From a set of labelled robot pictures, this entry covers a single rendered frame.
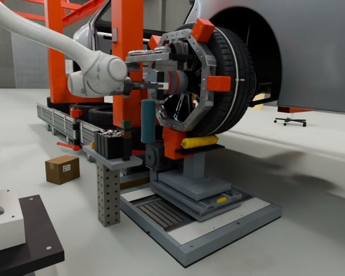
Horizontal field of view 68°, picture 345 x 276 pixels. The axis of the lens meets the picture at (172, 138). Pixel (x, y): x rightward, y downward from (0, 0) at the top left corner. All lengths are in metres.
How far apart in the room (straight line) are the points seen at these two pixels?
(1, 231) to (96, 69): 0.60
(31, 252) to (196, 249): 0.71
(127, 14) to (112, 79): 1.03
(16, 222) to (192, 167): 1.02
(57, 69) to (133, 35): 1.94
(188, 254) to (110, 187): 0.58
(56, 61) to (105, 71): 2.79
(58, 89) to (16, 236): 2.76
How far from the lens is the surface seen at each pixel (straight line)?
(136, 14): 1.88
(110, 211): 1.61
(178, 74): 1.45
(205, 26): 1.35
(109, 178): 1.52
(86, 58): 0.91
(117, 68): 0.87
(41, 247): 1.02
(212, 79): 1.26
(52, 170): 2.30
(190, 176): 1.68
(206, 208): 1.51
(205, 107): 1.31
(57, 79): 3.63
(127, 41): 1.82
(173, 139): 1.50
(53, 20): 3.69
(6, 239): 1.05
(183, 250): 1.32
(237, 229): 1.53
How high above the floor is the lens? 0.86
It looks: 13 degrees down
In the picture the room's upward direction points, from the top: 2 degrees clockwise
